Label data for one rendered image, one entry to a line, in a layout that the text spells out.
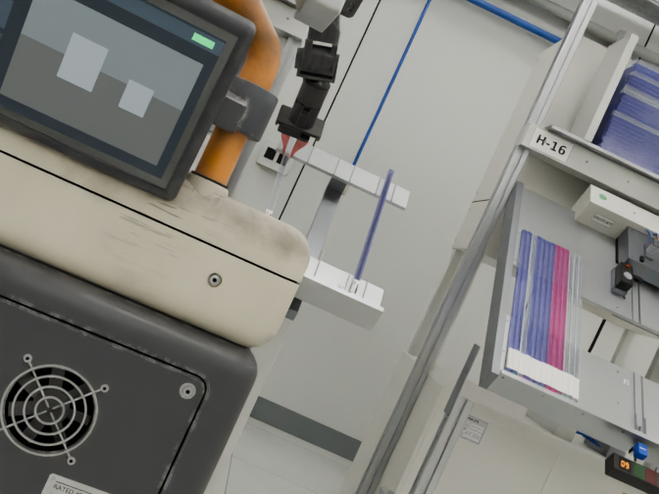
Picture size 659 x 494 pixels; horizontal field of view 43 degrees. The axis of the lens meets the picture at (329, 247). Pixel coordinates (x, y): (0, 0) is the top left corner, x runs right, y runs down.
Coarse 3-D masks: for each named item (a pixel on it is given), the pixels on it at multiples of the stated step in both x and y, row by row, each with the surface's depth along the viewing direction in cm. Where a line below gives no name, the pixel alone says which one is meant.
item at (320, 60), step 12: (336, 24) 165; (312, 36) 166; (324, 36) 166; (336, 36) 166; (312, 48) 167; (324, 48) 167; (336, 48) 166; (312, 60) 167; (324, 60) 167; (312, 72) 169; (324, 72) 168
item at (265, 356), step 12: (324, 252) 189; (288, 324) 189; (276, 336) 189; (252, 348) 188; (264, 348) 189; (276, 348) 189; (264, 360) 189; (264, 372) 189; (252, 396) 189; (252, 408) 189; (240, 420) 188; (240, 432) 189; (228, 444) 188; (228, 456) 188; (216, 468) 188; (216, 480) 188; (204, 492) 188
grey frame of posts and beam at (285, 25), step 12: (264, 0) 228; (276, 0) 228; (276, 12) 228; (288, 12) 228; (276, 24) 228; (288, 24) 228; (300, 24) 229; (288, 36) 231; (300, 36) 229; (288, 48) 231; (288, 60) 231; (288, 72) 234; (276, 84) 231; (276, 96) 231; (252, 144) 231; (240, 156) 232; (240, 168) 231; (228, 180) 232; (228, 192) 231
